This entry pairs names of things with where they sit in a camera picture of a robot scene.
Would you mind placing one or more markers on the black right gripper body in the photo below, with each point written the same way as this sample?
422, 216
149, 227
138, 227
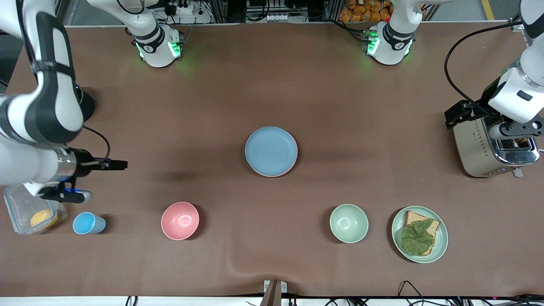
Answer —
86, 165

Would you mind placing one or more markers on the blue plate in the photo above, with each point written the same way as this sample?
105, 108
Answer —
271, 151

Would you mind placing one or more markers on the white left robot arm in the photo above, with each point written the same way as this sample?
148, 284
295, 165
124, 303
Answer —
393, 42

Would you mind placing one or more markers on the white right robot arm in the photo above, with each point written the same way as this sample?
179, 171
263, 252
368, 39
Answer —
51, 97

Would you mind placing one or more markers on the silver toaster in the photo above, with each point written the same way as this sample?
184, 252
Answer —
478, 148

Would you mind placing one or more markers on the browned toast slice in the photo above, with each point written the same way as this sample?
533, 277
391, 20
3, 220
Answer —
519, 142

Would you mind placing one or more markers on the black pot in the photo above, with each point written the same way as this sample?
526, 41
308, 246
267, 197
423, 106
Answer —
87, 106

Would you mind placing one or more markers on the blue cup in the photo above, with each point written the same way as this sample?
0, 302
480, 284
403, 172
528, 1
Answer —
87, 223

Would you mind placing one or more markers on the orange round food piece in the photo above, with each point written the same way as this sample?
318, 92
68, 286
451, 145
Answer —
43, 218

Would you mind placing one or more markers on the clear plastic food container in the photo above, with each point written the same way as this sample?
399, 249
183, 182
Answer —
21, 212

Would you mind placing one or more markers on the pink bowl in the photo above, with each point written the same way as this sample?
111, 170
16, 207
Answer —
180, 220

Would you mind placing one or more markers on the toast slice with crust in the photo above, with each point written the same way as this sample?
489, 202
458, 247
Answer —
411, 219

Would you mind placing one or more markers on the green plate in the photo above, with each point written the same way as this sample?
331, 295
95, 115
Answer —
440, 242

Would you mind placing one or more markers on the green lettuce leaf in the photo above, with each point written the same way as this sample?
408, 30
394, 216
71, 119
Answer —
417, 240

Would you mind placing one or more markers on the bag of orange snacks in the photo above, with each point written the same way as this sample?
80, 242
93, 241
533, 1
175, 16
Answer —
365, 10

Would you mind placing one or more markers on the green bowl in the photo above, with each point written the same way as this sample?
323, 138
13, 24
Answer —
349, 223

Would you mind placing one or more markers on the white power strip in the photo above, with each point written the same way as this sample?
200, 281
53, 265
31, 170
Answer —
185, 10

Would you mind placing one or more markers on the brown table mat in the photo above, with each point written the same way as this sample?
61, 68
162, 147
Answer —
272, 85

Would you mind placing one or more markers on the metal table clamp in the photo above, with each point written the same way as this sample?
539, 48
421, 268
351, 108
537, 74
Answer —
274, 291

